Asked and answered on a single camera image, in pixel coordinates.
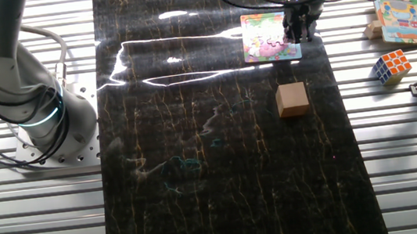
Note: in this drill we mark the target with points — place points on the bus puzzle board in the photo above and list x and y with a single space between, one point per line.
404 20

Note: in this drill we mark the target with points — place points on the black marble mat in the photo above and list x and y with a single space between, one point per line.
223 210

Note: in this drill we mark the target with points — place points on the wooden cube block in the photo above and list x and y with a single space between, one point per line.
292 99

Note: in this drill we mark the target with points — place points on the small wooden block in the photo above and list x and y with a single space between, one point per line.
374 30

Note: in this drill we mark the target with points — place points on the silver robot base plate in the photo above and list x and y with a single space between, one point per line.
84 95

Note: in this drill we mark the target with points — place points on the Rubik's cube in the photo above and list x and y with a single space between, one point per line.
393 66

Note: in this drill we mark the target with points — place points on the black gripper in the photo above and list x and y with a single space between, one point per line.
300 10

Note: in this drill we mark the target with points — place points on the butterfly puzzle board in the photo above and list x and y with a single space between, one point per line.
253 29

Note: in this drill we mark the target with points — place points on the pink puzzle piece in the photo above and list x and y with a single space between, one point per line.
280 44

